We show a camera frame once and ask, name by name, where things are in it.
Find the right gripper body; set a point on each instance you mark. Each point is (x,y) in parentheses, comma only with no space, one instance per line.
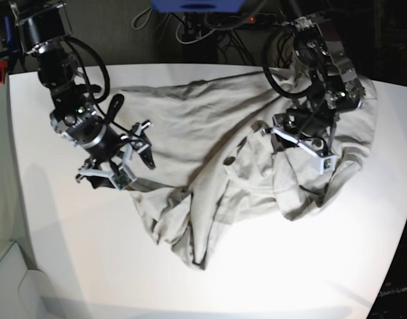
(108,151)

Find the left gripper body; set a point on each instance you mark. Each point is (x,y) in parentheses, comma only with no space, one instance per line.
(308,132)

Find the grey t-shirt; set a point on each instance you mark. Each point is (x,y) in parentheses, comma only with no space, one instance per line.
(214,167)

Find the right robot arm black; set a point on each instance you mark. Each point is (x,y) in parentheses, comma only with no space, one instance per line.
(78,81)

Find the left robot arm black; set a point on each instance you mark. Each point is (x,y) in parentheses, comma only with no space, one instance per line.
(335,88)

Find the black power strip red light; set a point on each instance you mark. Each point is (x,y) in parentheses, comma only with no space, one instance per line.
(263,19)

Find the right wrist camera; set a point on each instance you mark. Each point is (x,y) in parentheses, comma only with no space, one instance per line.
(123,178)

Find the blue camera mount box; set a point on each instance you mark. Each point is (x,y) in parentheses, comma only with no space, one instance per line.
(198,6)

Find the blue handled tool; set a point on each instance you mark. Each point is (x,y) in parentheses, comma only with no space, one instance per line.
(11,35)

